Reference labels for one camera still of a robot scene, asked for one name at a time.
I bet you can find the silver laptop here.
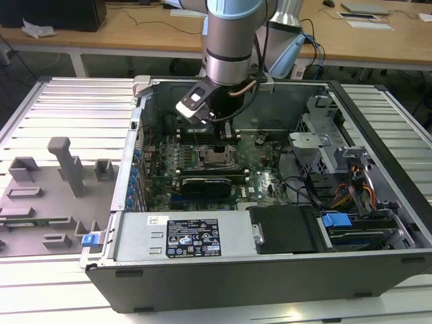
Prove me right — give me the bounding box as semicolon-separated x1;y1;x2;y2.
340;1;393;16

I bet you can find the black plastic shroud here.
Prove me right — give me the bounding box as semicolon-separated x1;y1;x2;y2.
248;205;321;254

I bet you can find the wooden desk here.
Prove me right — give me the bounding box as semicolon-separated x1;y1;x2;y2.
0;0;432;77

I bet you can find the grey parts rack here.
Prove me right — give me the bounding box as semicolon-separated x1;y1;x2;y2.
0;136;118;259

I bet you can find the green RAM stick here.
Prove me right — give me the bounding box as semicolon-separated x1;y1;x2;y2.
0;217;70;226

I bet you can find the black box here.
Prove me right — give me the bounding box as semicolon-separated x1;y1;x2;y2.
0;0;107;33

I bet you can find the black PC case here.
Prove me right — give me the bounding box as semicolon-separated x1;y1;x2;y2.
79;76;432;313

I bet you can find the orange yellow power wire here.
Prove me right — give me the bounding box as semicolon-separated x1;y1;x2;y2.
332;165;377;209

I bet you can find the black cable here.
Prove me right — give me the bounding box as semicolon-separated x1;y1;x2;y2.
275;140;323;207

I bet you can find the hard disk in blue carrier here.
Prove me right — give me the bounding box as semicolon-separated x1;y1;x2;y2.
320;211;406;252

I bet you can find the blue cable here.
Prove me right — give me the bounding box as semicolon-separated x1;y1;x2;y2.
301;31;327;79

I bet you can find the blue case latch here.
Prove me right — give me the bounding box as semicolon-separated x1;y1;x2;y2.
82;234;102;248

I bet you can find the CPU socket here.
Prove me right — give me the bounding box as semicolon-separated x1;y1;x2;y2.
197;144;239;169

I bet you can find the black graphics card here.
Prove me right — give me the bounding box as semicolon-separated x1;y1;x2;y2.
180;176;234;200

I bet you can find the metal socket cover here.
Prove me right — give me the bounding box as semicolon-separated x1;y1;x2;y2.
200;146;236;167

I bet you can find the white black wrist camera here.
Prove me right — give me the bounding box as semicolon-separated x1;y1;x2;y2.
175;79;216;125

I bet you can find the silver green CPU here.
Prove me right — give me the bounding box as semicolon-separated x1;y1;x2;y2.
204;151;230;165

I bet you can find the silver power supply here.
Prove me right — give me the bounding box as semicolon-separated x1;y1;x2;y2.
113;212;258;263

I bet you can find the green motherboard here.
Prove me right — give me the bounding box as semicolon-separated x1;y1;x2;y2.
141;130;298;212

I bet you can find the silver metal drive cage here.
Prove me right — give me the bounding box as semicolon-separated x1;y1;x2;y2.
289;96;344;169

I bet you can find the grey metal disk bay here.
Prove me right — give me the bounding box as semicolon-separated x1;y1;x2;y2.
333;146;416;251

